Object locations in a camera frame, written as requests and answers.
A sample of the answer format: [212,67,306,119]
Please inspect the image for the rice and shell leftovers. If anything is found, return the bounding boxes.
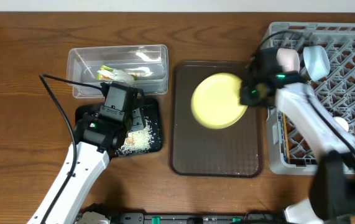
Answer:
[116,116,155,156]

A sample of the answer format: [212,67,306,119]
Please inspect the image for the pink bowl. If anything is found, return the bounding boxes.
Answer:
[276,48,300,72]

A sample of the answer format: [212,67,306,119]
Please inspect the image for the wooden chopstick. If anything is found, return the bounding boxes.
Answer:
[282,113,290,164]

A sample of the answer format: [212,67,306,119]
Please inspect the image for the light blue bowl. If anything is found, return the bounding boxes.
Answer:
[303,45,330,82]

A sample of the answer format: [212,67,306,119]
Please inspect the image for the yellow plate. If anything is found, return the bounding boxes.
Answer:
[191,73,247,129]

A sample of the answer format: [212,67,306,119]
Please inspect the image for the white cup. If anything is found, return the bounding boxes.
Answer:
[334,116,349,132]

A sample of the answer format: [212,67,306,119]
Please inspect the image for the green snack wrapper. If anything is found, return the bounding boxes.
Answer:
[96,65,115,80]

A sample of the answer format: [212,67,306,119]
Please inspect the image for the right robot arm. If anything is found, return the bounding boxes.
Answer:
[240,48,355,223]

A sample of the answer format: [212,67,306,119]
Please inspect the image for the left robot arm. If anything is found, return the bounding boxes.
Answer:
[29,82,144,223]

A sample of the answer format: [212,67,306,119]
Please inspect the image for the clear plastic waste bin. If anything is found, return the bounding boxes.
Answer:
[67,44,168,95]

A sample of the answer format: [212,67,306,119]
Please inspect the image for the grey dishwasher rack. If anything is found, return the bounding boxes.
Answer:
[263,22,355,175]

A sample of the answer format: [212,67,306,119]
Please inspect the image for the black plastic tray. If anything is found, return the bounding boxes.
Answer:
[75,97,164,158]

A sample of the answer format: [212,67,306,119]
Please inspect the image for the brown serving tray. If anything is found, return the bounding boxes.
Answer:
[169,60,263,178]

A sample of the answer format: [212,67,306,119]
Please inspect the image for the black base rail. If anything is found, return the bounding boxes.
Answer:
[74,203,287,224]

